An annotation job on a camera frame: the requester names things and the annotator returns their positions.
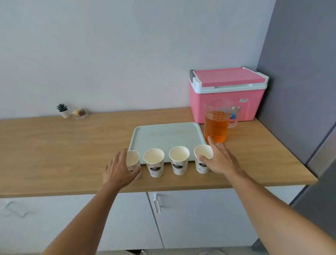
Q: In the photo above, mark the light green plastic tray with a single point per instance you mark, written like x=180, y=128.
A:
x=165, y=134

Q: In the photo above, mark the person's right hand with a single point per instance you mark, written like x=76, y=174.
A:
x=223, y=163

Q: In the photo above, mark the person's left hand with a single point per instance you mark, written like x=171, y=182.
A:
x=116, y=173

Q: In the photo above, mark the white printed paper cup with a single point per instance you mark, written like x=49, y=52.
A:
x=203, y=151
x=179, y=157
x=132, y=157
x=154, y=160

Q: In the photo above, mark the glass dish with sweets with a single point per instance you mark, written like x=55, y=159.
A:
x=80, y=113

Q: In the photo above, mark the clear plastic measuring jug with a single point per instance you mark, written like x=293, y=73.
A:
x=221, y=105

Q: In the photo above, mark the person's left forearm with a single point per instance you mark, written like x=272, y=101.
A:
x=86, y=220

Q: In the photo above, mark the person's right forearm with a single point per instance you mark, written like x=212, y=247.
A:
x=275, y=223

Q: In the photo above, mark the small potted plant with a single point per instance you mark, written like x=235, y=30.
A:
x=63, y=111

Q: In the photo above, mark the pink cooler box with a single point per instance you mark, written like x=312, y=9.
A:
x=228, y=76

